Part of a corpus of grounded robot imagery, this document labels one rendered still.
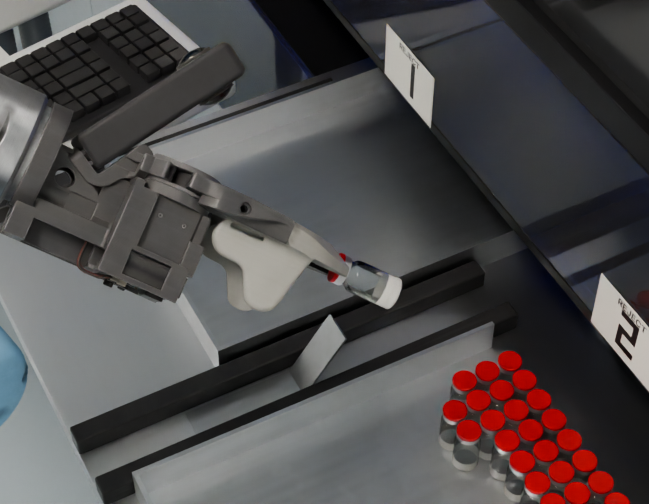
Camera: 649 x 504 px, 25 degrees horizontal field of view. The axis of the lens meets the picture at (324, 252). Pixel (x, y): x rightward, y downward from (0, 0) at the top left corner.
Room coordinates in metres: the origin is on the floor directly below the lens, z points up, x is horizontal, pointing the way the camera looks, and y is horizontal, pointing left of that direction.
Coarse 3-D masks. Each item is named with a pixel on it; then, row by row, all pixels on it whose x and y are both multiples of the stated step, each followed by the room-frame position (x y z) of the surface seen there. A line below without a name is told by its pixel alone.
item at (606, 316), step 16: (608, 288) 0.73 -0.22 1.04; (608, 304) 0.72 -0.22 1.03; (624, 304) 0.71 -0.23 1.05; (592, 320) 0.74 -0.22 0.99; (608, 320) 0.72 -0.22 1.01; (624, 320) 0.71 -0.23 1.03; (640, 320) 0.69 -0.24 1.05; (608, 336) 0.72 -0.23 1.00; (624, 336) 0.70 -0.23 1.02; (640, 336) 0.69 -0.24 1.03; (640, 352) 0.68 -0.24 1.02; (640, 368) 0.68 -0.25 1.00
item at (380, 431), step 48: (480, 336) 0.79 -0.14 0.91; (384, 384) 0.74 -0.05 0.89; (432, 384) 0.75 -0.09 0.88; (240, 432) 0.68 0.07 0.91; (288, 432) 0.70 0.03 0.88; (336, 432) 0.70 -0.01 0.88; (384, 432) 0.70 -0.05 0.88; (432, 432) 0.70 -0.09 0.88; (144, 480) 0.64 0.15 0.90; (192, 480) 0.66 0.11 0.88; (240, 480) 0.66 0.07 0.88; (288, 480) 0.66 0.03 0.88; (336, 480) 0.66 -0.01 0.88; (384, 480) 0.66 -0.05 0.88; (432, 480) 0.66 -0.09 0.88; (480, 480) 0.66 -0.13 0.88
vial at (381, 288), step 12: (348, 264) 0.62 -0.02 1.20; (360, 264) 0.62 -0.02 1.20; (348, 276) 0.61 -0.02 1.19; (360, 276) 0.61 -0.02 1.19; (372, 276) 0.61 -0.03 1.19; (384, 276) 0.62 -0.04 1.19; (348, 288) 0.61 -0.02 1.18; (360, 288) 0.61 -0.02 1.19; (372, 288) 0.61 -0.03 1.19; (384, 288) 0.61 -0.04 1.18; (396, 288) 0.61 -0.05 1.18; (372, 300) 0.61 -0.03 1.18; (384, 300) 0.61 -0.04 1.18; (396, 300) 0.61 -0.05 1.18
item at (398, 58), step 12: (396, 36) 1.02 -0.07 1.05; (396, 48) 1.02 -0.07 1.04; (408, 48) 1.00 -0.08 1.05; (396, 60) 1.02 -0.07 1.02; (408, 60) 1.00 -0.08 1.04; (396, 72) 1.02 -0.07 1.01; (408, 72) 1.00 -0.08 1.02; (420, 72) 0.98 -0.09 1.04; (396, 84) 1.02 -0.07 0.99; (408, 84) 1.00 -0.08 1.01; (420, 84) 0.98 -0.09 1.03; (432, 84) 0.96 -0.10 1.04; (408, 96) 1.00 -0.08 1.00; (420, 96) 0.98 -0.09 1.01; (432, 96) 0.96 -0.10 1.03; (420, 108) 0.98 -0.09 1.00
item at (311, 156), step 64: (256, 128) 1.07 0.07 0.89; (320, 128) 1.08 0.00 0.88; (384, 128) 1.08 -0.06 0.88; (256, 192) 0.99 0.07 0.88; (320, 192) 0.99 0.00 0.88; (384, 192) 0.99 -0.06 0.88; (448, 192) 0.99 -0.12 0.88; (384, 256) 0.90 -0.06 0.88; (448, 256) 0.87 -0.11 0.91; (192, 320) 0.81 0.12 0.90; (256, 320) 0.83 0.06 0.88; (320, 320) 0.81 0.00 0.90
